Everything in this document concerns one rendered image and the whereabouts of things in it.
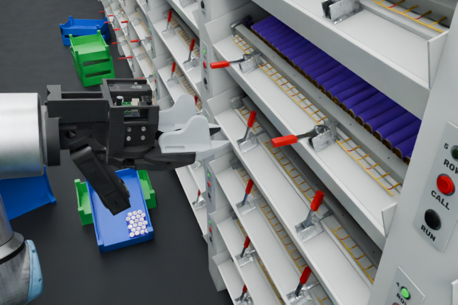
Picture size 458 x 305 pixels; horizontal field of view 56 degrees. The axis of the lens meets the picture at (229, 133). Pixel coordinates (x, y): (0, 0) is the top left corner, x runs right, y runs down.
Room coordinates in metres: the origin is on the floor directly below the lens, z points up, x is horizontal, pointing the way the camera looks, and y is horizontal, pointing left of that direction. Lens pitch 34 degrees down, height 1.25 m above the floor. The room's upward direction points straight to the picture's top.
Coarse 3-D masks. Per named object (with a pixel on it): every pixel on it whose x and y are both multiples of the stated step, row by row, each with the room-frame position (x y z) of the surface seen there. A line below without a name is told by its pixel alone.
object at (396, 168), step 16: (240, 32) 0.86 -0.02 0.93; (256, 48) 0.79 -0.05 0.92; (272, 64) 0.72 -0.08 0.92; (288, 64) 0.69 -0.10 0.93; (288, 80) 0.66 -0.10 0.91; (304, 80) 0.63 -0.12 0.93; (304, 96) 0.61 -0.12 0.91; (320, 96) 0.58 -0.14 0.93; (336, 112) 0.53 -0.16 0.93; (352, 128) 0.49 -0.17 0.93; (368, 144) 0.45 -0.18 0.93; (384, 160) 0.42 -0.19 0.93; (400, 160) 0.41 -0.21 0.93; (384, 176) 0.41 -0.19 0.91; (400, 176) 0.39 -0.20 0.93
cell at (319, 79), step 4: (336, 68) 0.64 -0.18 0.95; (340, 68) 0.64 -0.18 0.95; (344, 68) 0.64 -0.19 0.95; (328, 72) 0.64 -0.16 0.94; (332, 72) 0.64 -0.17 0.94; (336, 72) 0.64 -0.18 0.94; (340, 72) 0.64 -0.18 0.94; (320, 76) 0.63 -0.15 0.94; (324, 76) 0.63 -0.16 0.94; (328, 76) 0.63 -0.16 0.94; (332, 76) 0.63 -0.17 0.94; (316, 80) 0.63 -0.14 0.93; (320, 80) 0.63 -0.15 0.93; (324, 80) 0.63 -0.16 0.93
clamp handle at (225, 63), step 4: (244, 56) 0.75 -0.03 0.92; (236, 60) 0.75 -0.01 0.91; (240, 60) 0.75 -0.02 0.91; (244, 60) 0.75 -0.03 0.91; (212, 64) 0.73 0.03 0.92; (216, 64) 0.73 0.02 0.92; (220, 64) 0.73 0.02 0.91; (224, 64) 0.73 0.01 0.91; (228, 64) 0.74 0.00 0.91; (232, 64) 0.74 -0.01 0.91; (212, 68) 0.72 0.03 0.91; (216, 68) 0.73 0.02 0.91
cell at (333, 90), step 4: (352, 76) 0.61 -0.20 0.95; (356, 76) 0.61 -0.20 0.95; (348, 80) 0.60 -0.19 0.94; (352, 80) 0.60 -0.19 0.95; (356, 80) 0.60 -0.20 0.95; (360, 80) 0.60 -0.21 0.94; (340, 84) 0.60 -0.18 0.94; (344, 84) 0.60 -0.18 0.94; (348, 84) 0.60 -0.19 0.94; (352, 84) 0.60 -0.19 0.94; (332, 88) 0.60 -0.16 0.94; (336, 88) 0.59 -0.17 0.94; (340, 88) 0.59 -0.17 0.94; (344, 88) 0.59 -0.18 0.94; (332, 92) 0.59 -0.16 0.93; (336, 92) 0.59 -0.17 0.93; (340, 92) 0.59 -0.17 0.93; (332, 96) 0.59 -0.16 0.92
